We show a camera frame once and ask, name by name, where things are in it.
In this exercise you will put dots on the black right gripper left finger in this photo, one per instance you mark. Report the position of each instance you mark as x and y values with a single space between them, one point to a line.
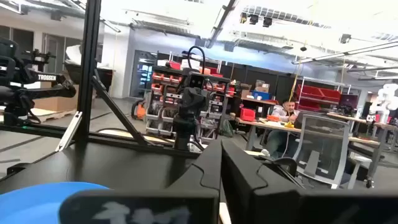
192 193

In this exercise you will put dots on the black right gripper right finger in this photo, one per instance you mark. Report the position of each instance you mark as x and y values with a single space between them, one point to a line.
264 199

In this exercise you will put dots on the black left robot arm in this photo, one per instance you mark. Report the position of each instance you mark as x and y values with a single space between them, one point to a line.
183 130

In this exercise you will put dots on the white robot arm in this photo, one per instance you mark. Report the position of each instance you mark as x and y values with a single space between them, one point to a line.
387 99

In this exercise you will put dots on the shelving rack with small bins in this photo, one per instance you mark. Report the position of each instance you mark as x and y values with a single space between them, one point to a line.
161 93

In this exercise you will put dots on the orange floor machine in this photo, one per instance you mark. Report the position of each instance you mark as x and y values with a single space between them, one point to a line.
140 111

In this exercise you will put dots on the small red bin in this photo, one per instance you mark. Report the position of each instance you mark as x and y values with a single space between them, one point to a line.
247 114

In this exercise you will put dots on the glass door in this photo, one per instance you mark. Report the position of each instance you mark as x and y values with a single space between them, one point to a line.
143 74

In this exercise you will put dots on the blue storage bin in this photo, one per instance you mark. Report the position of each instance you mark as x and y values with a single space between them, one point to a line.
261 95

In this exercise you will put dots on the wooden work desk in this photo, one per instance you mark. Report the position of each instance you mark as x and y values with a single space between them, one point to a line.
273 126
357 119

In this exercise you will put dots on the grey mesh office chair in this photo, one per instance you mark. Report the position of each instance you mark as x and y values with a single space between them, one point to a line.
320 149

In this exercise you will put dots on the person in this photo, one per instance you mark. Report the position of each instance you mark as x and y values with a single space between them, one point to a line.
281 113

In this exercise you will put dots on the black bin with white cover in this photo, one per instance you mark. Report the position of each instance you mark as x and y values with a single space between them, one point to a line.
104 77

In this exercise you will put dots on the black ceiling spotlight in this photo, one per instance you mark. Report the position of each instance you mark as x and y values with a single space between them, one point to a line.
267 21
253 19

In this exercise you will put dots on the red storage bin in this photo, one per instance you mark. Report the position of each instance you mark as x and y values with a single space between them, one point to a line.
308 92
330 95

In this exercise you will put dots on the dark computer monitor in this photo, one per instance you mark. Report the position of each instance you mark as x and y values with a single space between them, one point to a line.
348 101

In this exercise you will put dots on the brown cardboard box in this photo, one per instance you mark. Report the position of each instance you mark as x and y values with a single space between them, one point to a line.
56 104

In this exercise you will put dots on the light wooden pallet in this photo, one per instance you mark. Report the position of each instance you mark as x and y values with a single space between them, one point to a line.
46 114

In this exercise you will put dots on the long ceiling light fixture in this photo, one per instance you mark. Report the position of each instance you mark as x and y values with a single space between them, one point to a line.
342 53

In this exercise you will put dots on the blue round plate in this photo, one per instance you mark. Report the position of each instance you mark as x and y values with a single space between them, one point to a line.
28 202

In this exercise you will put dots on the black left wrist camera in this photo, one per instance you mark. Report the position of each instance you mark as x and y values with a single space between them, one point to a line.
196 80

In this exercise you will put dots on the silver metal bracket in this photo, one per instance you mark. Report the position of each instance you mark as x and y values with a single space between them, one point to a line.
69 132

